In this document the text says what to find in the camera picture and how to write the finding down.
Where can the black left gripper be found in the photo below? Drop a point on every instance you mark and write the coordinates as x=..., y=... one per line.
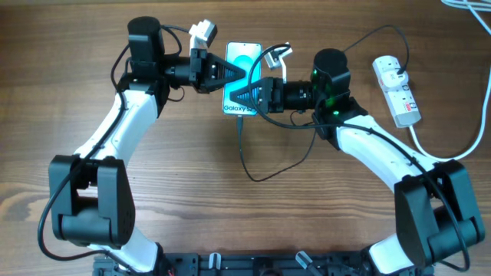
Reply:
x=202, y=71

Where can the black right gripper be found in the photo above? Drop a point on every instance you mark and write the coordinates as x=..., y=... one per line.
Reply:
x=268, y=86

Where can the blue Galaxy smartphone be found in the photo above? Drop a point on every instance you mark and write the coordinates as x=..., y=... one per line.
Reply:
x=242, y=55

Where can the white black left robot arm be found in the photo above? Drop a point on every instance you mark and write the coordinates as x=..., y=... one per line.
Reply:
x=91, y=204

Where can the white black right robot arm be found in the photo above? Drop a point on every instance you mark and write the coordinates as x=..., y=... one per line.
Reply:
x=436, y=211

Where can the white USB charger plug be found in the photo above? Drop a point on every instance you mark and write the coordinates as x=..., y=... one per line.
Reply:
x=391, y=80

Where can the white power strip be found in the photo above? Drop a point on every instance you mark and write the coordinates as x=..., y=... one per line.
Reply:
x=401, y=102

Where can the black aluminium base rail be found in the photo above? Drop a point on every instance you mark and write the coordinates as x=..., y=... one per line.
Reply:
x=334, y=263

